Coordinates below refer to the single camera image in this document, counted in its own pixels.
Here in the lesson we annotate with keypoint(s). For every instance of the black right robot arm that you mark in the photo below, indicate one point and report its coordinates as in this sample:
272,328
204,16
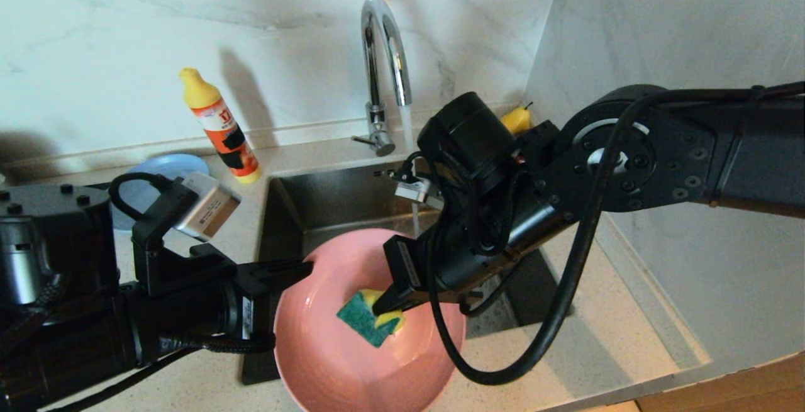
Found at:
660,154

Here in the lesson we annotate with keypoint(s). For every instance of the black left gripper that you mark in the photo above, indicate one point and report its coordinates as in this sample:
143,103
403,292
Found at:
195,305

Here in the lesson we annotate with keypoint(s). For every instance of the yellow pear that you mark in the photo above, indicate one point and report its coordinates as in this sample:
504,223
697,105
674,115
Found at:
519,119

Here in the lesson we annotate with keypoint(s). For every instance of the yellow orange dish soap bottle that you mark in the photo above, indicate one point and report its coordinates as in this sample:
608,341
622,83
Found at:
225,128

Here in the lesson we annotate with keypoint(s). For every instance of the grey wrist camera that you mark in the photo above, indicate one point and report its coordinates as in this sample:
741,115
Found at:
210,204
415,190

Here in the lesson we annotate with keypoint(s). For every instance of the stainless steel sink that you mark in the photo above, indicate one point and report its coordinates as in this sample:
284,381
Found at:
333,198

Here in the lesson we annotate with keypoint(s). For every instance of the chrome faucet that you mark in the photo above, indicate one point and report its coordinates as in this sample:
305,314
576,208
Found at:
377,53

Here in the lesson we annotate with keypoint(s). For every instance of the yellow fish-shaped sponge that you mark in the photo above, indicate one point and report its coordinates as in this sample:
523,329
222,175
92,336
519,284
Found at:
361,321

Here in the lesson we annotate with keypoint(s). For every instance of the pink plastic plate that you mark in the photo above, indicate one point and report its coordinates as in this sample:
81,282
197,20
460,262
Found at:
352,374

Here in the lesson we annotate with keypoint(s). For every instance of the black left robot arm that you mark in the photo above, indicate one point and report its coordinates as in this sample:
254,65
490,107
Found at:
56,273

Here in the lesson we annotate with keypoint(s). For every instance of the blue plastic plate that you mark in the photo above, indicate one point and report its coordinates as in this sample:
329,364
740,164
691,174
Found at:
151,170

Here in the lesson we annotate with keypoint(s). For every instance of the running water stream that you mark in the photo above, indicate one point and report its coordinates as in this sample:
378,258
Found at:
409,126

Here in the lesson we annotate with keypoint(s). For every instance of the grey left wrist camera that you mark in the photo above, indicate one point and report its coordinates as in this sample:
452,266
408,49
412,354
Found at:
210,204

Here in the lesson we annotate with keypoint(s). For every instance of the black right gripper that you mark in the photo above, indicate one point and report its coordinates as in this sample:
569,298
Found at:
465,261

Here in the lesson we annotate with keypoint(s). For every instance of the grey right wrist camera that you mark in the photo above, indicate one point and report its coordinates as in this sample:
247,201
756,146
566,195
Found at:
415,190

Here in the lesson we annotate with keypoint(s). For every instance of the wooden cabinet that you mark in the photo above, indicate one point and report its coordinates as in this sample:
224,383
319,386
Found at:
742,393

